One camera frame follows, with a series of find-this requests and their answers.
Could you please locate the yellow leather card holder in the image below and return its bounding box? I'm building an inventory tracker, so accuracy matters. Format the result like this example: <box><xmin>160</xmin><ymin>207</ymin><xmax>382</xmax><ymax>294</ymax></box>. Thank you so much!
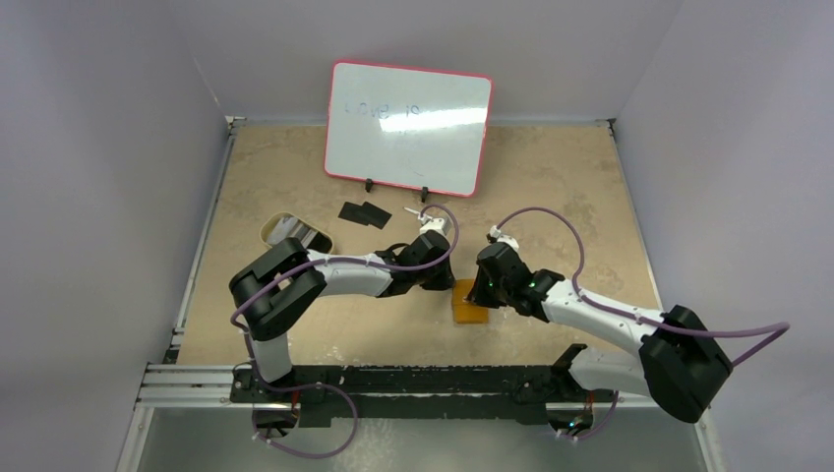
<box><xmin>450</xmin><ymin>279</ymin><xmax>489</xmax><ymax>325</ymax></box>

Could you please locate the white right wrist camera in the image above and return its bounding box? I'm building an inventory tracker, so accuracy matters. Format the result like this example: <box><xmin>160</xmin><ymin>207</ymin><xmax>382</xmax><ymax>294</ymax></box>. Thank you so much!
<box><xmin>487</xmin><ymin>225</ymin><xmax>519</xmax><ymax>251</ymax></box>

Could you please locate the pink framed whiteboard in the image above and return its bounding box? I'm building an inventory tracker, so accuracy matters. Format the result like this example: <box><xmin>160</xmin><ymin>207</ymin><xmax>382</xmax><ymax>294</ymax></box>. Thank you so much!
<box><xmin>324</xmin><ymin>60</ymin><xmax>493</xmax><ymax>197</ymax></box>

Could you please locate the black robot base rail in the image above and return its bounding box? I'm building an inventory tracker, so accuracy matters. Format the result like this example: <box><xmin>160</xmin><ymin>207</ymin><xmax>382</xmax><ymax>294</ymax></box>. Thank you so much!
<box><xmin>230</xmin><ymin>365</ymin><xmax>614</xmax><ymax>428</ymax></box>

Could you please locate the black credit card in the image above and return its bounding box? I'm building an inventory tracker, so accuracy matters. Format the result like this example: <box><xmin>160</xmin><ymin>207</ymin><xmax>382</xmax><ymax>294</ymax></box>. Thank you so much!
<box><xmin>338</xmin><ymin>202</ymin><xmax>371</xmax><ymax>226</ymax></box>
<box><xmin>361</xmin><ymin>202</ymin><xmax>391</xmax><ymax>229</ymax></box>

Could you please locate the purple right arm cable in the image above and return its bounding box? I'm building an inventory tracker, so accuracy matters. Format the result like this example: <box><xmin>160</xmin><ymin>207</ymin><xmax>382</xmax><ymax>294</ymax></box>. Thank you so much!
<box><xmin>490</xmin><ymin>206</ymin><xmax>791</xmax><ymax>444</ymax></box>

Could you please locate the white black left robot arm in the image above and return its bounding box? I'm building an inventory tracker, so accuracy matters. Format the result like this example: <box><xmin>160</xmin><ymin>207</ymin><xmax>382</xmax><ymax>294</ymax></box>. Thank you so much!
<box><xmin>228</xmin><ymin>230</ymin><xmax>455</xmax><ymax>402</ymax></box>

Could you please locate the beige oval plastic tray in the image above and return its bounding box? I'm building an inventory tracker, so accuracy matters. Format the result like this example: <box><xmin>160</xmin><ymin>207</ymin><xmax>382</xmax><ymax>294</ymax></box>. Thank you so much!
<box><xmin>260</xmin><ymin>211</ymin><xmax>334</xmax><ymax>254</ymax></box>

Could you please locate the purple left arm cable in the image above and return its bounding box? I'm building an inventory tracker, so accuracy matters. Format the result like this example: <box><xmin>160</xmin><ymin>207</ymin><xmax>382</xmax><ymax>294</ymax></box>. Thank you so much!
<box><xmin>230</xmin><ymin>204</ymin><xmax>460</xmax><ymax>460</ymax></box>

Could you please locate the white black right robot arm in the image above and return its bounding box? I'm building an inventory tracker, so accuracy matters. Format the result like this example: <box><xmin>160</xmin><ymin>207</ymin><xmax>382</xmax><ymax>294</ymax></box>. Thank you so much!
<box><xmin>470</xmin><ymin>242</ymin><xmax>734</xmax><ymax>423</ymax></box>

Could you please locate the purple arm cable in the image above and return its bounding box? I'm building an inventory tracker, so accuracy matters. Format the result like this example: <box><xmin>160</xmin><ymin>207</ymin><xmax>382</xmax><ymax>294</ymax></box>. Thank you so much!
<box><xmin>230</xmin><ymin>204</ymin><xmax>460</xmax><ymax>460</ymax></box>
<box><xmin>490</xmin><ymin>206</ymin><xmax>791</xmax><ymax>444</ymax></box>

